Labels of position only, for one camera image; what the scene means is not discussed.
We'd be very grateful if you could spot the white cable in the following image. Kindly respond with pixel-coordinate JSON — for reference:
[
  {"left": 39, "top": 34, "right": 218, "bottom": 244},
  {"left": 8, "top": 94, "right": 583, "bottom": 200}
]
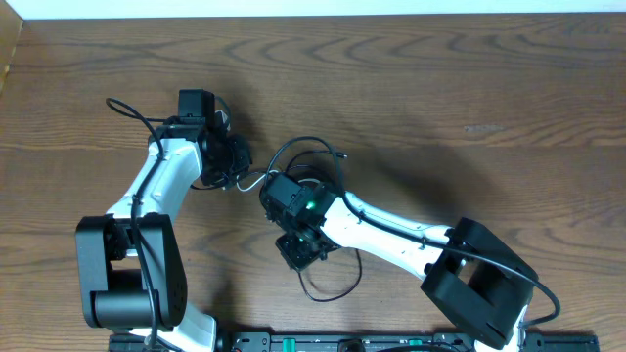
[{"left": 236, "top": 168, "right": 280, "bottom": 193}]

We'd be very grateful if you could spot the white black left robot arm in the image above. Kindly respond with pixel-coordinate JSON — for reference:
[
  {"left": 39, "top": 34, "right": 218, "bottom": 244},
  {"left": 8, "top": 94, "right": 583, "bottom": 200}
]
[{"left": 75, "top": 89, "right": 251, "bottom": 351}]

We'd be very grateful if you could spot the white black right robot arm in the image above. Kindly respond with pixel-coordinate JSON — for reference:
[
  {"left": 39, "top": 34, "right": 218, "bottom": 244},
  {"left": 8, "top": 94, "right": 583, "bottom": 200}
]
[{"left": 260, "top": 173, "right": 538, "bottom": 351}]

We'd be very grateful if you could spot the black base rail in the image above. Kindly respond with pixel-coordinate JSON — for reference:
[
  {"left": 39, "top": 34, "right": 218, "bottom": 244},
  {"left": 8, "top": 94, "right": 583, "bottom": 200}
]
[{"left": 108, "top": 331, "right": 601, "bottom": 352}]

